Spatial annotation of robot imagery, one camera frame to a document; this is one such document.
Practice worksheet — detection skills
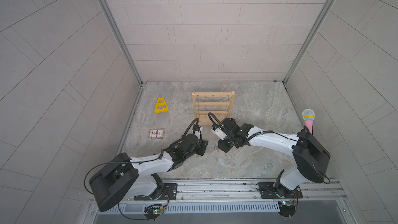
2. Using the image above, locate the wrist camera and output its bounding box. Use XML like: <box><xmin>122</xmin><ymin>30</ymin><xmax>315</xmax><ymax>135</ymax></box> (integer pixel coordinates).
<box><xmin>211</xmin><ymin>124</ymin><xmax>227</xmax><ymax>141</ymax></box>
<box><xmin>192</xmin><ymin>124</ymin><xmax>203</xmax><ymax>134</ymax></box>

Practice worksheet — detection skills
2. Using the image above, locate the white ventilation grille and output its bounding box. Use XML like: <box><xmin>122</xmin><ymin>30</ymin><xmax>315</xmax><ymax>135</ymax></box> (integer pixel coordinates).
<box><xmin>101</xmin><ymin>202</ymin><xmax>280</xmax><ymax>215</ymax></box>

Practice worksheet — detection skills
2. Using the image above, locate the right green circuit board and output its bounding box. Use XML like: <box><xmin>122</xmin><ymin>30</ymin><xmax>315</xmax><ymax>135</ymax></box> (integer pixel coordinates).
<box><xmin>278</xmin><ymin>201</ymin><xmax>296</xmax><ymax>219</ymax></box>

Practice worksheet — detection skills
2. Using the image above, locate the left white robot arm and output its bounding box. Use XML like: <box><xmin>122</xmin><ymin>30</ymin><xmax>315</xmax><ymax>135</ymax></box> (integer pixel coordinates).
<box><xmin>84</xmin><ymin>118</ymin><xmax>208</xmax><ymax>212</ymax></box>

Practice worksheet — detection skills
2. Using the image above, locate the left green circuit board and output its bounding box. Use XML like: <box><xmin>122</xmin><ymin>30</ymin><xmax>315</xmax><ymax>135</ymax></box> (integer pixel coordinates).
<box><xmin>144</xmin><ymin>204</ymin><xmax>166</xmax><ymax>221</ymax></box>

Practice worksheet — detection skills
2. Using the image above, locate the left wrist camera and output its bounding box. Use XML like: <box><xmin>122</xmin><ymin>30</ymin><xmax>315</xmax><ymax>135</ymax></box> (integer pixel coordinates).
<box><xmin>192</xmin><ymin>124</ymin><xmax>203</xmax><ymax>134</ymax></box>

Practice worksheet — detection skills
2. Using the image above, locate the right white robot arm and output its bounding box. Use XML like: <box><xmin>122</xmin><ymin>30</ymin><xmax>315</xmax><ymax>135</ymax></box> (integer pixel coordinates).
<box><xmin>208</xmin><ymin>113</ymin><xmax>331</xmax><ymax>198</ymax></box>

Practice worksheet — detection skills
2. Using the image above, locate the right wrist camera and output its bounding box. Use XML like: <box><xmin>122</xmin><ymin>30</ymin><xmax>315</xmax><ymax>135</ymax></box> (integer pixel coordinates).
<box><xmin>211</xmin><ymin>124</ymin><xmax>227</xmax><ymax>141</ymax></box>

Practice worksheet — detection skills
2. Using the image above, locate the aluminium mounting rail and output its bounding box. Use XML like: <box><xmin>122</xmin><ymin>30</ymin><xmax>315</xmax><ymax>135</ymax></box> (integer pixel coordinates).
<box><xmin>120</xmin><ymin>178</ymin><xmax>347</xmax><ymax>202</ymax></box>

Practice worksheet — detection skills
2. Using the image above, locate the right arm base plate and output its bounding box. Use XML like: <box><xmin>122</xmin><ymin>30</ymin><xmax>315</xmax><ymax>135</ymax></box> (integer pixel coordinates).
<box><xmin>256</xmin><ymin>181</ymin><xmax>303</xmax><ymax>199</ymax></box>

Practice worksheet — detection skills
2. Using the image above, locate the yellow triangular plastic piece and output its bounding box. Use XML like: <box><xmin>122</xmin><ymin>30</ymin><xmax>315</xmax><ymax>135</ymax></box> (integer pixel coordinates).
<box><xmin>154</xmin><ymin>97</ymin><xmax>169</xmax><ymax>114</ymax></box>

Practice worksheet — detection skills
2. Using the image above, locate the pink toy microphone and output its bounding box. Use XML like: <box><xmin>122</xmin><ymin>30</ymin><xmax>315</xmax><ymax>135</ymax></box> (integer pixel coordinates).
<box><xmin>302</xmin><ymin>109</ymin><xmax>315</xmax><ymax>134</ymax></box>

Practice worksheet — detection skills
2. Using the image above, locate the green circuit board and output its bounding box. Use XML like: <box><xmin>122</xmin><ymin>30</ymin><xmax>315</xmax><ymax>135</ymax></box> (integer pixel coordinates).
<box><xmin>144</xmin><ymin>204</ymin><xmax>166</xmax><ymax>221</ymax></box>
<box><xmin>278</xmin><ymin>201</ymin><xmax>296</xmax><ymax>219</ymax></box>

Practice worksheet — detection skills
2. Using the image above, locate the small card box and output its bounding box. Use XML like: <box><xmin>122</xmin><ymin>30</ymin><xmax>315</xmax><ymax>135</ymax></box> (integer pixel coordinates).
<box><xmin>149</xmin><ymin>129</ymin><xmax>165</xmax><ymax>140</ymax></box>

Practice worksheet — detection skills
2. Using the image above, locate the wooden jewelry display stand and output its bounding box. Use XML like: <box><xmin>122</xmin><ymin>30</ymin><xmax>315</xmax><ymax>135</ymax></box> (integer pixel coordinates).
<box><xmin>192</xmin><ymin>91</ymin><xmax>235</xmax><ymax>126</ymax></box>

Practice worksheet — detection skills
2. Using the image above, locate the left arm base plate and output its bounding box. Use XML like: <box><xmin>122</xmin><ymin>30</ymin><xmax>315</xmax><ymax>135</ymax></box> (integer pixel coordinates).
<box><xmin>134</xmin><ymin>183</ymin><xmax>178</xmax><ymax>201</ymax></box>

